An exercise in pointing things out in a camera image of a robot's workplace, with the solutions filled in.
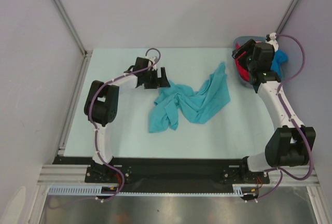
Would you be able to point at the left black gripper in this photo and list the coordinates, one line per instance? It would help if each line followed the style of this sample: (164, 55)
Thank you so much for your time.
(162, 82)

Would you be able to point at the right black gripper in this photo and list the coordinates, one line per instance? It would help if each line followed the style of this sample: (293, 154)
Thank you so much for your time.
(244, 50)

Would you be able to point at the teal t-shirt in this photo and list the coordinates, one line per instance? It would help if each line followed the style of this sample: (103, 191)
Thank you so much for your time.
(197, 107)

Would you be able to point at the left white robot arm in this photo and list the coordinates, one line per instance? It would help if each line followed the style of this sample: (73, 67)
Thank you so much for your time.
(101, 106)

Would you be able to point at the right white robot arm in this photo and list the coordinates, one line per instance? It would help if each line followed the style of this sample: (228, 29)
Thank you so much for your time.
(289, 149)

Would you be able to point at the red t-shirt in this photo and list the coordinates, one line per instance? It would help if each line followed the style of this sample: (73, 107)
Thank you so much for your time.
(242, 72)

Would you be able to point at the blue t-shirt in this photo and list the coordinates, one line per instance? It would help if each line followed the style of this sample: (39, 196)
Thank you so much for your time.
(279, 58)

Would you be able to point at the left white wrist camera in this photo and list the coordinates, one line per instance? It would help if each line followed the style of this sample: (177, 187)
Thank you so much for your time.
(152, 63)

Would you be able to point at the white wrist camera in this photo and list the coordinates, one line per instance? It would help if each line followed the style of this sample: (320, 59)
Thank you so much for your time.
(152, 63)
(272, 40)

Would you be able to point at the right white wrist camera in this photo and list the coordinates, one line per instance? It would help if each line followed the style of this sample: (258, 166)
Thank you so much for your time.
(272, 40)

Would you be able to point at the left aluminium corner post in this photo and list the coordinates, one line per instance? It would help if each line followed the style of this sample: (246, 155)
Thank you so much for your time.
(69, 25)

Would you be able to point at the aluminium corner post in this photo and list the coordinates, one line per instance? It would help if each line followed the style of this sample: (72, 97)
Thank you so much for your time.
(69, 25)
(287, 16)

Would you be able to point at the right aluminium corner post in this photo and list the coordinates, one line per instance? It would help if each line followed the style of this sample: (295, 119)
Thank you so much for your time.
(287, 16)

